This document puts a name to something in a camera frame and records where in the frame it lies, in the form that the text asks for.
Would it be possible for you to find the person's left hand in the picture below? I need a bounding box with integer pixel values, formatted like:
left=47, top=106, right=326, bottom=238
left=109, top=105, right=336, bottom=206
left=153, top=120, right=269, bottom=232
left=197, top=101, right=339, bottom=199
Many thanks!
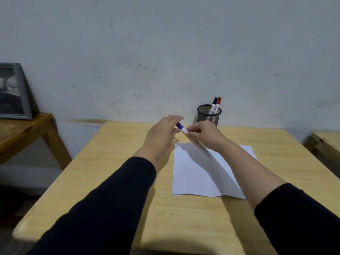
left=142, top=115, right=185, bottom=158

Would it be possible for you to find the person's right hand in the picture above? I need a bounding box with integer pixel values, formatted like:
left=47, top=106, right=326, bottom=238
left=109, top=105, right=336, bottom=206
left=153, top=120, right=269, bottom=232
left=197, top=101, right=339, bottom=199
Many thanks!
left=185, top=120, right=228, bottom=153

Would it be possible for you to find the person's left forearm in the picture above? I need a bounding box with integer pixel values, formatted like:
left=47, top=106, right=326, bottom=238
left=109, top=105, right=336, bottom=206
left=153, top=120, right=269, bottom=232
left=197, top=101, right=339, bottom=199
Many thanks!
left=27, top=146, right=160, bottom=255

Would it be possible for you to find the person's right forearm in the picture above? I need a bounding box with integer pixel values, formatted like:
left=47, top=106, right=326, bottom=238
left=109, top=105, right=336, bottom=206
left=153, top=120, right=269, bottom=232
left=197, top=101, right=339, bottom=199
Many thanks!
left=216, top=137, right=340, bottom=255

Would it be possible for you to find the black mesh pen holder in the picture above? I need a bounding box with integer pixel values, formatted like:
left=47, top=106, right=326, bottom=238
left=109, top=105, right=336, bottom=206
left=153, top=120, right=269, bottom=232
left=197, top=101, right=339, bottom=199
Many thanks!
left=197, top=104, right=222, bottom=127

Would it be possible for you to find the black capped white marker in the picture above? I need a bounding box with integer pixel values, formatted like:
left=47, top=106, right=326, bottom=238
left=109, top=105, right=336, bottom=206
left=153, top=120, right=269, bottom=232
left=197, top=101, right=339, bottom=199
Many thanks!
left=208, top=97, right=218, bottom=115

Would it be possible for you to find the white paper sheet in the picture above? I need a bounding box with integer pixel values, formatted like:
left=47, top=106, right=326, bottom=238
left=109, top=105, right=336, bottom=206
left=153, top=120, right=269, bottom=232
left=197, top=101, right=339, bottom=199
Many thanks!
left=172, top=142, right=257, bottom=200

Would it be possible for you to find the light wooden table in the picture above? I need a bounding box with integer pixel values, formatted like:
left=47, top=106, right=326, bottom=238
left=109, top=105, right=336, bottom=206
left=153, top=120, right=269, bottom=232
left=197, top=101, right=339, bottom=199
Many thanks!
left=12, top=121, right=340, bottom=255

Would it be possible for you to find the wooden side table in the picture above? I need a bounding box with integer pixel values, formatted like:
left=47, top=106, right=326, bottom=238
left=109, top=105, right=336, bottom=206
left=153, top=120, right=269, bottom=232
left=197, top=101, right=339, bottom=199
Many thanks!
left=0, top=113, right=72, bottom=171

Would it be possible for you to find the grey framed picture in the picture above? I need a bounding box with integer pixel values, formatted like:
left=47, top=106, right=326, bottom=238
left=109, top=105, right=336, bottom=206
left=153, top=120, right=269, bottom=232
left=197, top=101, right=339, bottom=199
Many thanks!
left=0, top=63, right=33, bottom=120

